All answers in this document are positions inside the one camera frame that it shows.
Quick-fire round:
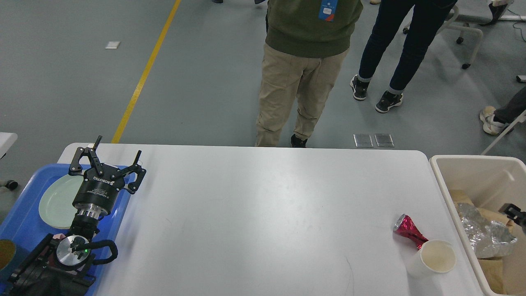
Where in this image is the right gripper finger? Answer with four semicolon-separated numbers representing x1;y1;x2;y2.
498;203;526;230

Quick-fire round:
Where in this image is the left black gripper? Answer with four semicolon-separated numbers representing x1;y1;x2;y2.
68;136;146;219

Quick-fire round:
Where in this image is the aluminium foil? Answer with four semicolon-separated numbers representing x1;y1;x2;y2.
456;203;518;259

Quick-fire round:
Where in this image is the brown paper bag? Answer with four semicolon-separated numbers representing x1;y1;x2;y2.
449;190;474;207
478;257;507;294

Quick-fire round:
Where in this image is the light green plate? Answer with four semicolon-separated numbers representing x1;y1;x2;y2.
38;175;84;230

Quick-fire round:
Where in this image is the pink mug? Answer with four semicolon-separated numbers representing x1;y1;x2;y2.
53;234;66;241

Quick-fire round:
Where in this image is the white paper cup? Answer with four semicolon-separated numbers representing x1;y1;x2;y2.
406;240;457;278

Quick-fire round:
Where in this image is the red foil wrapper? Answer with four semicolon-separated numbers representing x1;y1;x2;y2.
393;214;429;249

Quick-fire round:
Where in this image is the blue-grey mug yellow inside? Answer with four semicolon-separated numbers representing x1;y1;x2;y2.
0;239;30;284

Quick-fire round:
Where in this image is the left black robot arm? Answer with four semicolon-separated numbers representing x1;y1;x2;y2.
1;137;146;296

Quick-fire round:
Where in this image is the brown bag in bin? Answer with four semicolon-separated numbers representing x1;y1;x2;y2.
477;208;514;231

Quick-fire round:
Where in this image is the beige plastic bin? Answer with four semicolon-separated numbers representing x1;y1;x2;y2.
429;155;526;296

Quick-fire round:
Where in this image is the seated person at right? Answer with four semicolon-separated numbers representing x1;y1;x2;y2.
479;87;526;135

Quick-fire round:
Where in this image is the white chair at right edge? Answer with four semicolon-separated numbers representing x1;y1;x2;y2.
480;110;526;155

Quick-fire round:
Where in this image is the blue plastic tray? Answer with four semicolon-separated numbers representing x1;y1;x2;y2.
0;163;136;296

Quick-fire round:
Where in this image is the right white office chair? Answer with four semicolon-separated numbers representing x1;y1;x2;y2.
403;0;514;69

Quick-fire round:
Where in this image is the person in dark jeans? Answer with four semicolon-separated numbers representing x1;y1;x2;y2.
350;0;459;113

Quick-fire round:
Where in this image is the person in khaki trousers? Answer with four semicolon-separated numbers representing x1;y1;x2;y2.
255;0;363;148

